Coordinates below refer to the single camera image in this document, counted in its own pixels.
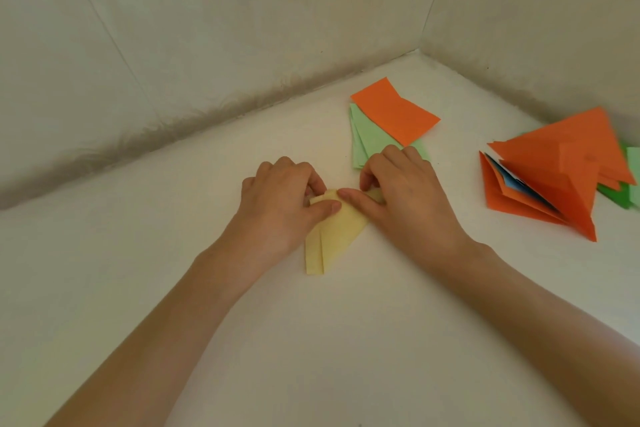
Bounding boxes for person's right hand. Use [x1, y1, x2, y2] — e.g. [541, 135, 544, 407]
[337, 144, 482, 273]

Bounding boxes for person's left hand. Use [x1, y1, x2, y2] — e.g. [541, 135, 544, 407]
[214, 156, 343, 278]

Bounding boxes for yellow paper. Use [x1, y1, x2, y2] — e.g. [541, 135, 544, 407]
[305, 188, 386, 276]

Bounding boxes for person's right forearm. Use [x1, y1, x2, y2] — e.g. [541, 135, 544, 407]
[434, 241, 640, 427]

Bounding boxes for person's left forearm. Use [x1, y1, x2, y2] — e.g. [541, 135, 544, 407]
[44, 242, 263, 427]

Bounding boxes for light green paper sheets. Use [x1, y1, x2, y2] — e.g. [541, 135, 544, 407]
[348, 102, 431, 170]

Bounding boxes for orange paper sheet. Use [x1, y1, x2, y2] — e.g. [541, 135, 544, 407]
[350, 77, 441, 147]

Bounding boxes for blue folded paper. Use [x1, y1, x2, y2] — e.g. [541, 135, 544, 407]
[485, 155, 558, 211]

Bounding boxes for orange folded paper with pocket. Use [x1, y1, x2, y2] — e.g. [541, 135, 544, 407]
[478, 142, 600, 243]

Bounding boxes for large orange folded paper triangle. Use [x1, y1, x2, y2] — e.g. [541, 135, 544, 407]
[487, 107, 637, 191]

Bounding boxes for dark green folded paper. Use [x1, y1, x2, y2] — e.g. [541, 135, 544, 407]
[596, 181, 635, 210]

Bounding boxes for light green folded paper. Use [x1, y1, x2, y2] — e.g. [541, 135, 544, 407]
[624, 146, 640, 208]

